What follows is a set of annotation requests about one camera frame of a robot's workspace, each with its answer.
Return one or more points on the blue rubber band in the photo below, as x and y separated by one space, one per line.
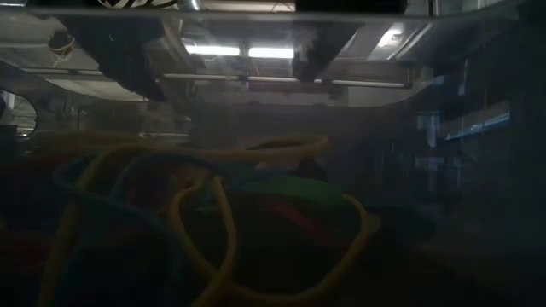
106 256
256 177

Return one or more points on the translucent grey plastic bin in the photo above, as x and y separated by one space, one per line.
469 264

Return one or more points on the white ceiling light panel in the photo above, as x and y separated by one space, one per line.
394 38

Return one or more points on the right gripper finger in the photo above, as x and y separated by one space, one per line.
320 47

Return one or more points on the green rubber band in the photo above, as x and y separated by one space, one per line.
294 189

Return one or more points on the grey horizontal rail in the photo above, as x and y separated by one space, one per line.
371 83

